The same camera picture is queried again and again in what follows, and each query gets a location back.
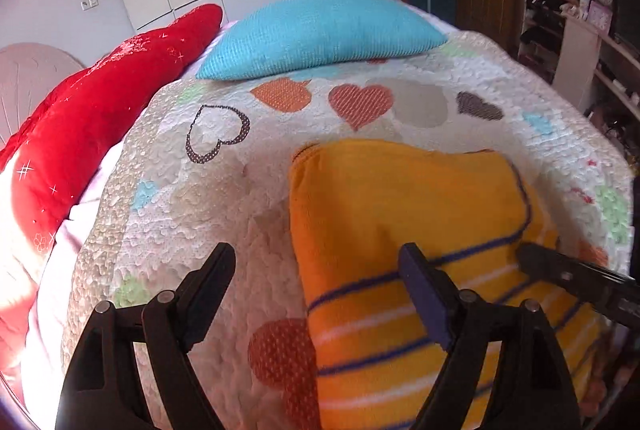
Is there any white wall socket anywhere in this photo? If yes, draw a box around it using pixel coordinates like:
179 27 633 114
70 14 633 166
80 0 99 11

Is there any red long pillow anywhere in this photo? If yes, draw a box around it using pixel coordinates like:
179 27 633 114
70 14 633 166
1 4 224 370

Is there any turquoise knit pillow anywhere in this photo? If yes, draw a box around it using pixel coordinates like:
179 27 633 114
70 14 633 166
196 0 447 82

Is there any white shelf unit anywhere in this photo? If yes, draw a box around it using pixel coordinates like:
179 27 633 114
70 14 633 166
518 0 639 120

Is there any heart patterned quilt bedspread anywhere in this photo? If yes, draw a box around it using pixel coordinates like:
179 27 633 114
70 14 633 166
61 32 634 429

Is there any pink alarm clock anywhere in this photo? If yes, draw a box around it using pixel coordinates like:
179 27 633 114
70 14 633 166
587 0 613 36

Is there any yellow striped knit sweater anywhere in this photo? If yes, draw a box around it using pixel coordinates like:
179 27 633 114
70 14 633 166
288 139 602 429

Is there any white round headboard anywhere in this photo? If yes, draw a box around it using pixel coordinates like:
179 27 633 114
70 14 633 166
0 42 84 147

